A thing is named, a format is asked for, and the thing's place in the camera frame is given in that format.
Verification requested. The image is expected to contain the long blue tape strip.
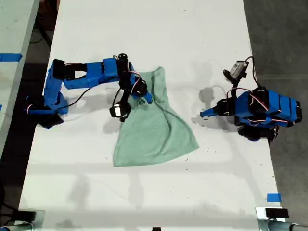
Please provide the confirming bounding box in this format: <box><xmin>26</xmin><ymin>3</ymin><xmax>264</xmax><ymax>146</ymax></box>
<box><xmin>0</xmin><ymin>53</ymin><xmax>23</xmax><ymax>63</ymax></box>

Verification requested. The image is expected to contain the black camera cable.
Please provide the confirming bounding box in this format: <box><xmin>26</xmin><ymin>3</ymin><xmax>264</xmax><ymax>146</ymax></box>
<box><xmin>244</xmin><ymin>56</ymin><xmax>265</xmax><ymax>90</ymax></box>
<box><xmin>60</xmin><ymin>87</ymin><xmax>123</xmax><ymax>110</ymax></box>

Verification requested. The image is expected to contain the pale green T-shirt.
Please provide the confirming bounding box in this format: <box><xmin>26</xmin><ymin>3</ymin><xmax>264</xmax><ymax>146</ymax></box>
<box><xmin>113</xmin><ymin>66</ymin><xmax>200</xmax><ymax>167</ymax></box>

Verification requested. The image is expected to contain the square blue tape piece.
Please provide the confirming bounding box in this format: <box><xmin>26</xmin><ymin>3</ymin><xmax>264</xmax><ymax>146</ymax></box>
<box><xmin>266</xmin><ymin>193</ymin><xmax>282</xmax><ymax>203</ymax></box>

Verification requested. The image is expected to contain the metal pipe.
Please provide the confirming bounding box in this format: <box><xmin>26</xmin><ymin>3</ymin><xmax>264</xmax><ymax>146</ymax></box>
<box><xmin>0</xmin><ymin>222</ymin><xmax>34</xmax><ymax>231</ymax></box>
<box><xmin>258</xmin><ymin>218</ymin><xmax>308</xmax><ymax>231</ymax></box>

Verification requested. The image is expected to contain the black camera box white label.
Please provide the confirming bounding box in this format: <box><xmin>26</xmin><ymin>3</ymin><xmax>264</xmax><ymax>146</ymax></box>
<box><xmin>230</xmin><ymin>60</ymin><xmax>250</xmax><ymax>79</ymax></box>
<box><xmin>109</xmin><ymin>102</ymin><xmax>132</xmax><ymax>122</ymax></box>

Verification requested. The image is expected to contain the black floor cable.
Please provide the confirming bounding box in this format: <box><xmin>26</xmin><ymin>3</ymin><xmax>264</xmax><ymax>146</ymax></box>
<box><xmin>30</xmin><ymin>23</ymin><xmax>53</xmax><ymax>47</ymax></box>

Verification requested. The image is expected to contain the shiny metal clamp plate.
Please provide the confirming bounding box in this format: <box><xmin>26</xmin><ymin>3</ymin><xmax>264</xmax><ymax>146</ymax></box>
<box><xmin>255</xmin><ymin>206</ymin><xmax>290</xmax><ymax>221</ymax></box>
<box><xmin>14</xmin><ymin>209</ymin><xmax>46</xmax><ymax>227</ymax></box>

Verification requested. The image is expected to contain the small black box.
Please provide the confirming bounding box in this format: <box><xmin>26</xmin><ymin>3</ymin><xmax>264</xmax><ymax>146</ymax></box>
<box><xmin>17</xmin><ymin>210</ymin><xmax>37</xmax><ymax>221</ymax></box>
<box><xmin>265</xmin><ymin>208</ymin><xmax>289</xmax><ymax>218</ymax></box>

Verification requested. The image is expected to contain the white side table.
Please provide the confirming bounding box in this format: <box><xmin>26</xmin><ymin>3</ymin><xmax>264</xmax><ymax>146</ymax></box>
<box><xmin>0</xmin><ymin>0</ymin><xmax>40</xmax><ymax>151</ymax></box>

